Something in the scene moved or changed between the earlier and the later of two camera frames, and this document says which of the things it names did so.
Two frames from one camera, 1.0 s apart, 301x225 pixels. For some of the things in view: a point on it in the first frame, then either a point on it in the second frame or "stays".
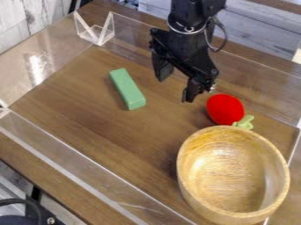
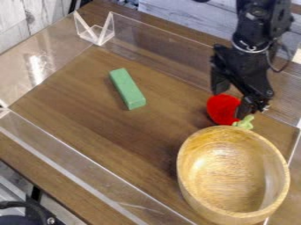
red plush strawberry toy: [226, 111] stays
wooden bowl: [233, 174] stays
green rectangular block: [127, 88] stays
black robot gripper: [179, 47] → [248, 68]
